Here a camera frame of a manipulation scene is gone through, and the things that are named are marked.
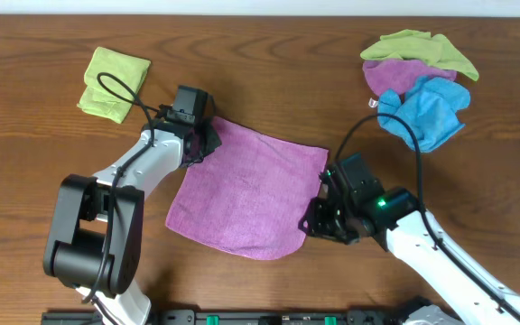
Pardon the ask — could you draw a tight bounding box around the purple microfiber cloth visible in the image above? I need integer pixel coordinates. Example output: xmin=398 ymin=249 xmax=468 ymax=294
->
xmin=166 ymin=117 xmax=328 ymax=260

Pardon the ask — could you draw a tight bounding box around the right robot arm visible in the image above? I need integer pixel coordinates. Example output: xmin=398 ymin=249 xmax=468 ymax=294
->
xmin=300 ymin=188 xmax=520 ymax=324

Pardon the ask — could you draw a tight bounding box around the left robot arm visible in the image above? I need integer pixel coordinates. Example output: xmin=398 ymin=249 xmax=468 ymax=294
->
xmin=42 ymin=118 xmax=221 ymax=324

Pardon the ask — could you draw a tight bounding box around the folded green cloth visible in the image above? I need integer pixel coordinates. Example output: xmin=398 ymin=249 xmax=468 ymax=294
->
xmin=77 ymin=47 xmax=151 ymax=124

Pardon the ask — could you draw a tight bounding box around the crumpled blue cloth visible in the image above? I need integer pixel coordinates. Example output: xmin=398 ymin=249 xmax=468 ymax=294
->
xmin=377 ymin=77 xmax=470 ymax=153

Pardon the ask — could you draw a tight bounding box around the crumpled purple cloth in pile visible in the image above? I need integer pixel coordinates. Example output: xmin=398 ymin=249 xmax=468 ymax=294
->
xmin=362 ymin=59 xmax=457 ymax=96

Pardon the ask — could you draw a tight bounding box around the crumpled green cloth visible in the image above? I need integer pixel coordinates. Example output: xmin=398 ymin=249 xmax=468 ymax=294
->
xmin=360 ymin=29 xmax=479 ymax=81

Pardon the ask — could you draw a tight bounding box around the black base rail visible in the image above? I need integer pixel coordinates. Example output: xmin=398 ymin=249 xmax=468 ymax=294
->
xmin=41 ymin=309 xmax=432 ymax=325

